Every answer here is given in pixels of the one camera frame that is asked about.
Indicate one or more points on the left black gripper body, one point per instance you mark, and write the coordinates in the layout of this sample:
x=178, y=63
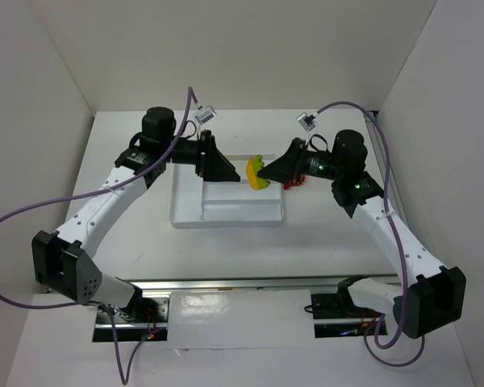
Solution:
x=204, y=154

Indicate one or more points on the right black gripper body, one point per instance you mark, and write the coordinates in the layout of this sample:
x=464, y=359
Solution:
x=298, y=161

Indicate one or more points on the green yellow lego stack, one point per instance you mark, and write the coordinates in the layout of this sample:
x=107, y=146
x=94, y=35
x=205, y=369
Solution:
x=253, y=167

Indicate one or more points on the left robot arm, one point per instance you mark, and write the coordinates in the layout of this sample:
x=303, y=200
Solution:
x=63, y=259

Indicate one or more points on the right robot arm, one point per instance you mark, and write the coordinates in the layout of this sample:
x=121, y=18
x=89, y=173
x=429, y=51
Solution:
x=430, y=295

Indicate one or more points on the red lego piece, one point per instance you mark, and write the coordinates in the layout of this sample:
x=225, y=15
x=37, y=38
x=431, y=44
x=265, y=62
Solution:
x=294, y=183

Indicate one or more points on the white divided tray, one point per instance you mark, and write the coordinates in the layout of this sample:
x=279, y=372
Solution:
x=199, y=204

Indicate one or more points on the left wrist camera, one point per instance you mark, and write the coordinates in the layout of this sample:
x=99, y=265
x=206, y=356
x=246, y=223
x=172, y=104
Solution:
x=204, y=114

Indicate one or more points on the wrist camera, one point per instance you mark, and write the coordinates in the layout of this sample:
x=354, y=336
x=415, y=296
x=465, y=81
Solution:
x=307, y=121
x=204, y=114

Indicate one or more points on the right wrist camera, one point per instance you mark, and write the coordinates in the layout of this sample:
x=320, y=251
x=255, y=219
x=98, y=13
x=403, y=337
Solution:
x=307, y=121

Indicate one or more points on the aluminium side rail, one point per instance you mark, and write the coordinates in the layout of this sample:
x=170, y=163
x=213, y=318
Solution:
x=387, y=169

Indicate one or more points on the aluminium front rail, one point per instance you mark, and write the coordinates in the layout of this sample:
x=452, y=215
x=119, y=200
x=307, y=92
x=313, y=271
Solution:
x=154, y=287

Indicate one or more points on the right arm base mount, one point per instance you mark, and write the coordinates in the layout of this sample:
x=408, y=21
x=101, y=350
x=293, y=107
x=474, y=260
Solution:
x=332, y=319

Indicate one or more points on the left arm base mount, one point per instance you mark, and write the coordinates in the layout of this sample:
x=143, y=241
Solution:
x=153, y=322

